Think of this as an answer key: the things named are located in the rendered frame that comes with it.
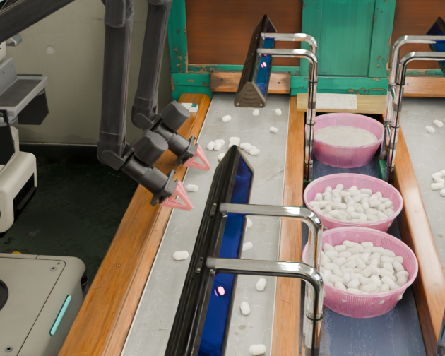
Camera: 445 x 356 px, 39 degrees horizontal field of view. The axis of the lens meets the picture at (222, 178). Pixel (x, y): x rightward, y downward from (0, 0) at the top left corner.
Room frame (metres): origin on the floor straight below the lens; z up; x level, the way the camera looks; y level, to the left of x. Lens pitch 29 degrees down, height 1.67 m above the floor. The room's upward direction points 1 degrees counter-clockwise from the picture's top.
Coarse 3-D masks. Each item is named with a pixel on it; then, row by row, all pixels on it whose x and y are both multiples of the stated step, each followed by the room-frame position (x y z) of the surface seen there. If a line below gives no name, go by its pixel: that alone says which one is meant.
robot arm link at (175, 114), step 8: (176, 104) 1.69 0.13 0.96; (160, 112) 1.68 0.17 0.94; (168, 112) 1.68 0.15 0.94; (176, 112) 1.66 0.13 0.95; (184, 112) 1.68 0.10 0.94; (136, 120) 1.67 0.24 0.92; (144, 120) 1.67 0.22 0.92; (168, 120) 1.67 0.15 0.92; (176, 120) 1.66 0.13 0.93; (184, 120) 1.67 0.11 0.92; (144, 128) 1.67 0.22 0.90; (176, 128) 1.67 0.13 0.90
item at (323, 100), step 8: (320, 96) 2.17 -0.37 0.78; (328, 96) 2.17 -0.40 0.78; (336, 96) 2.17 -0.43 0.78; (344, 96) 2.17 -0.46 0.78; (352, 96) 2.17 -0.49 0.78; (320, 104) 2.10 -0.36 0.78; (328, 104) 2.10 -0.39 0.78; (336, 104) 2.10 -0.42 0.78; (344, 104) 2.10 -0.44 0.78; (352, 104) 2.09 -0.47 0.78
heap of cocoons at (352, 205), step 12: (324, 192) 1.56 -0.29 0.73; (336, 192) 1.54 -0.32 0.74; (348, 192) 1.54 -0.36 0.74; (360, 192) 1.56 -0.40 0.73; (312, 204) 1.48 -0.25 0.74; (324, 204) 1.48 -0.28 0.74; (336, 204) 1.48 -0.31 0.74; (348, 204) 1.48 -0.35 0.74; (360, 204) 1.50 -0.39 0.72; (372, 204) 1.48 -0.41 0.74; (384, 204) 1.47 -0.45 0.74; (336, 216) 1.43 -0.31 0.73; (348, 216) 1.43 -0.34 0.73; (360, 216) 1.42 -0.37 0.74; (372, 216) 1.41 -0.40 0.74; (384, 216) 1.41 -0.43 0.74
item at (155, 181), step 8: (152, 168) 1.39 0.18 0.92; (144, 176) 1.36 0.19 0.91; (152, 176) 1.36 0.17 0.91; (160, 176) 1.37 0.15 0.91; (168, 176) 1.39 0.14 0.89; (144, 184) 1.36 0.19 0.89; (152, 184) 1.35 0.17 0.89; (160, 184) 1.35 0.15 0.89; (168, 184) 1.35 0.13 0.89; (152, 192) 1.36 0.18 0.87; (160, 192) 1.33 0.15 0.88; (152, 200) 1.34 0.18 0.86
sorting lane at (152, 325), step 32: (224, 128) 2.00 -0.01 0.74; (256, 128) 1.99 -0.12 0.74; (256, 160) 1.75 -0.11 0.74; (192, 192) 1.57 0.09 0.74; (256, 192) 1.56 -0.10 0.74; (192, 224) 1.40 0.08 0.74; (256, 224) 1.39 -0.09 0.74; (160, 256) 1.26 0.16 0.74; (256, 256) 1.25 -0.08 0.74; (160, 288) 1.14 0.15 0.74; (160, 320) 1.03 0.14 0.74; (256, 320) 1.02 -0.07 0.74; (128, 352) 0.94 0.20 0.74; (160, 352) 0.94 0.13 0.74
